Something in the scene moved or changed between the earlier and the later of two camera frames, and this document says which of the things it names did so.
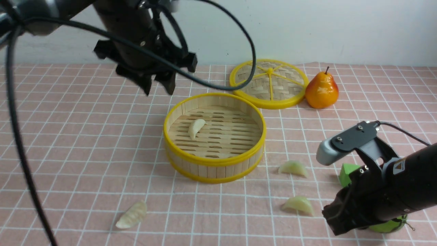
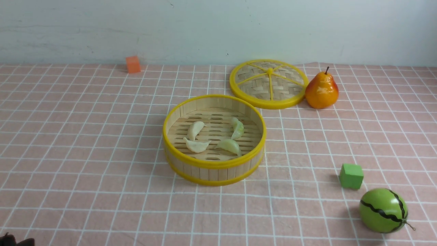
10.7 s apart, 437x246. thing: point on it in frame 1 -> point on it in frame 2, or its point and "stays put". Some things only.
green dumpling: (293, 167) -> (239, 128)
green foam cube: (346, 168) stays put
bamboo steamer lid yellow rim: (278, 83) stays put
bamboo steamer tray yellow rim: (230, 146) stays put
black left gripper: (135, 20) -> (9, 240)
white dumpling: (195, 126) stays put
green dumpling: (299, 202) -> (230, 144)
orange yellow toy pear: (322, 90) stays put
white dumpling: (133, 216) -> (197, 147)
